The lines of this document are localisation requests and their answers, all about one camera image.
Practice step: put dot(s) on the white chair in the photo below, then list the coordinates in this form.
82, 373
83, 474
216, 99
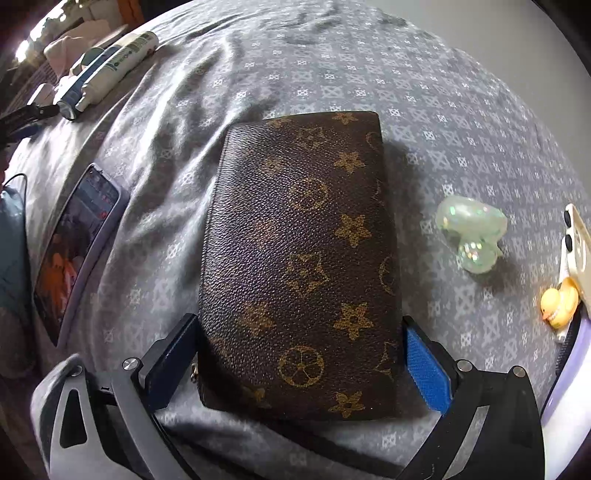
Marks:
74, 41

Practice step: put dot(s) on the white tube with blue print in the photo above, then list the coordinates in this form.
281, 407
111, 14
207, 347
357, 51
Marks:
120, 60

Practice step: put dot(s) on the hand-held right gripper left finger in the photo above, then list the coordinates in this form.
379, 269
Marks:
171, 362

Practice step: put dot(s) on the grey-blue cloth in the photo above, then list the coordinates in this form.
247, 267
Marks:
9, 254

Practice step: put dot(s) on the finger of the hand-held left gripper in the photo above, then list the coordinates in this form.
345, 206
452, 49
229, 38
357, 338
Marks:
27, 117

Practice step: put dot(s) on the yellow rubber duck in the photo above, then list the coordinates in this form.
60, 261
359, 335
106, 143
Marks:
558, 304

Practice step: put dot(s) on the smartphone with lit screen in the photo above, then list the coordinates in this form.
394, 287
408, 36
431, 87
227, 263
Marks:
74, 249

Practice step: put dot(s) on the grey patterned cloth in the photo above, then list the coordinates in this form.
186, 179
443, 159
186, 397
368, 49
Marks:
415, 115

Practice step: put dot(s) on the white phone case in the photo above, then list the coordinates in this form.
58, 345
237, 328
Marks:
577, 244

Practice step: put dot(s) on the brown patterned wallet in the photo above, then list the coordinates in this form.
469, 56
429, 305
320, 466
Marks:
300, 254

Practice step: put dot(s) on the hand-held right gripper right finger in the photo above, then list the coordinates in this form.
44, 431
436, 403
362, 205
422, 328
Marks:
427, 369

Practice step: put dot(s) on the translucent glitter duck toy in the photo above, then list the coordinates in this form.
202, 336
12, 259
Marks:
466, 221

